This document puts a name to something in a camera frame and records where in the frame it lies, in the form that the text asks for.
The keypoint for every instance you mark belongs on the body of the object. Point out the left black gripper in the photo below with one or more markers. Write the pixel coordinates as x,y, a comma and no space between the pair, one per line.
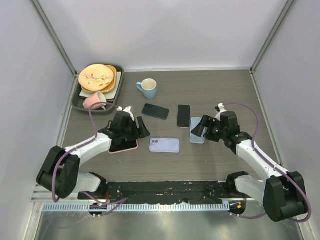
140,132

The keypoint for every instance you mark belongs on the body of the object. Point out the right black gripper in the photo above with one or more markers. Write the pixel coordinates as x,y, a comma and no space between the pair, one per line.
204,122

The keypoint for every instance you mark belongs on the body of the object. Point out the pink phone case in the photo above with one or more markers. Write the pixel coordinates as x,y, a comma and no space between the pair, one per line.
123,149

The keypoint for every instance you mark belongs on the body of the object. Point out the lilac phone case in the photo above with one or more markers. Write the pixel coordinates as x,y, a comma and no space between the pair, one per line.
164,145

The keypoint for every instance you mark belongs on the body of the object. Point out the blue phone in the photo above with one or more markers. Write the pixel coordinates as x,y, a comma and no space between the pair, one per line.
155,111

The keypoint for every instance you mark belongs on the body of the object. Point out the silver phone black screen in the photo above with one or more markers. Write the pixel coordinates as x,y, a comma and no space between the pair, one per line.
183,116

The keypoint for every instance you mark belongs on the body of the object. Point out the dark green phone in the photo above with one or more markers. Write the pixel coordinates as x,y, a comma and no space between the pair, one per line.
123,147

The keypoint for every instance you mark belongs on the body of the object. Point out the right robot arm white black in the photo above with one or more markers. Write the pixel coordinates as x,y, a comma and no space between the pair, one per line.
282,193

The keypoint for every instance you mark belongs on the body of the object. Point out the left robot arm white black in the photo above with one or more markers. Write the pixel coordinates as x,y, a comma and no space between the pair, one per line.
60,174

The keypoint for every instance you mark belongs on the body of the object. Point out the blue ceramic mug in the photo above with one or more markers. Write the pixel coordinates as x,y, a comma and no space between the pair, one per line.
148,87

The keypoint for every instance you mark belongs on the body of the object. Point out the white square plate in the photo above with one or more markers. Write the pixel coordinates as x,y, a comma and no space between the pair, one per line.
108,95

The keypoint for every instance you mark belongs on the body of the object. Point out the orange rimmed plate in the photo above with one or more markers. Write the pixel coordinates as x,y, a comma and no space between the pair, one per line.
111,82

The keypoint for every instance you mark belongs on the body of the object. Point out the pink cup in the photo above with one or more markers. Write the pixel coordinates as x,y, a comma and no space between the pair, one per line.
96,101

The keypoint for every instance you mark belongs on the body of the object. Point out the dark green tray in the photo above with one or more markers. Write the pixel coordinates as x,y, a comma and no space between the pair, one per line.
77,101

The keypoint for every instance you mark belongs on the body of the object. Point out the floral cream plate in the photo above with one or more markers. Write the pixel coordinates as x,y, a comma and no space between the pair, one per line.
96,77

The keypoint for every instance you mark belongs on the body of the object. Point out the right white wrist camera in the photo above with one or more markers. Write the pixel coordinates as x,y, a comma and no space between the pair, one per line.
220,108

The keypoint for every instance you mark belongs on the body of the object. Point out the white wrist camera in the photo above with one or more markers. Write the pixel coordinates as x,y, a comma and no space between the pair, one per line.
128,109
220,108

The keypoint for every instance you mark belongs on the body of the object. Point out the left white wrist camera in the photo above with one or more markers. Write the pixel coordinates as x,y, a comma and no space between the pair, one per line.
128,109

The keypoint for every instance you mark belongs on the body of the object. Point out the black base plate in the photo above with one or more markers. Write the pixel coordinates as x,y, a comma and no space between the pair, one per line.
168,192

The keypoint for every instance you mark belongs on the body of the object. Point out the white slotted cable duct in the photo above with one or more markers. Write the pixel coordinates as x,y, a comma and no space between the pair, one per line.
90,207

